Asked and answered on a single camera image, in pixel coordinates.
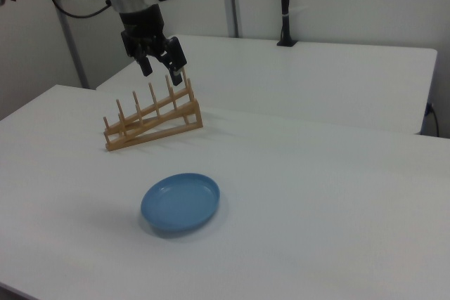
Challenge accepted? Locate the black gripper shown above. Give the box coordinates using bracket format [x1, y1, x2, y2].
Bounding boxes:
[118, 4, 188, 87]

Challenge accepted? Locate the blue round plate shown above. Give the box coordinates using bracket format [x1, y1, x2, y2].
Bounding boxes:
[140, 172, 221, 233]

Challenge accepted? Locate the wooden plate rack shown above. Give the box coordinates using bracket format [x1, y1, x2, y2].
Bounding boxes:
[103, 74, 204, 152]

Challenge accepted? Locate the thin gripper cable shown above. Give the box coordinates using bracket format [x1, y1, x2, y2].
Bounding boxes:
[51, 0, 113, 19]

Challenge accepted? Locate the black cable with blue plug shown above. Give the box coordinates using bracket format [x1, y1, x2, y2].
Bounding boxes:
[424, 102, 440, 136]

